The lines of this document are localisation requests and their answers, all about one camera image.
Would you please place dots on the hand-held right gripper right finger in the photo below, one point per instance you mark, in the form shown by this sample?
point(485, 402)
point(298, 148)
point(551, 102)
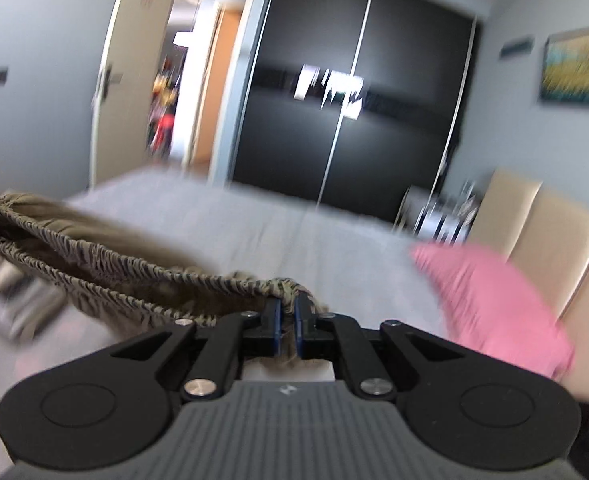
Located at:
point(298, 324)

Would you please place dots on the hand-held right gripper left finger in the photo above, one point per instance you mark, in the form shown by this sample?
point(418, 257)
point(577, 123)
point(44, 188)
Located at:
point(276, 324)

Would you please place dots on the olive elastic-waist pants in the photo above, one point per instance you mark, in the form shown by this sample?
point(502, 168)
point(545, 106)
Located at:
point(124, 270)

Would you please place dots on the grey bed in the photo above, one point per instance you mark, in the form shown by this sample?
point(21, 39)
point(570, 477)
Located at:
point(254, 240)

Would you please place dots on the cluttered bedside shelf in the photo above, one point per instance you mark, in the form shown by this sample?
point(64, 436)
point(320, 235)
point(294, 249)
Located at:
point(439, 215)

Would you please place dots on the pink pillow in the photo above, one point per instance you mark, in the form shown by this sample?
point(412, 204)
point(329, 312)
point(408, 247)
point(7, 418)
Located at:
point(497, 300)

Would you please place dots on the black sliding wardrobe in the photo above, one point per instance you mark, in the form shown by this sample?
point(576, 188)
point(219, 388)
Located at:
point(354, 95)

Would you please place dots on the beige padded headboard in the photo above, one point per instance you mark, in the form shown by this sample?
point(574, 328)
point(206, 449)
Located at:
point(549, 250)

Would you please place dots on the folded light cloth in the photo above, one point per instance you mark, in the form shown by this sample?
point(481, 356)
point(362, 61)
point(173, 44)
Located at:
point(12, 290)

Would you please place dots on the cream door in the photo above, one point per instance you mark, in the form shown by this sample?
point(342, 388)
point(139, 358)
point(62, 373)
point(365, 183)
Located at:
point(129, 70)

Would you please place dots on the framed landscape painting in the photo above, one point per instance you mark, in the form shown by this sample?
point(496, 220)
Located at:
point(579, 65)

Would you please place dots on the teal wall air vent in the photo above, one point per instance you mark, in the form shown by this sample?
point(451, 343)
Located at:
point(515, 47)

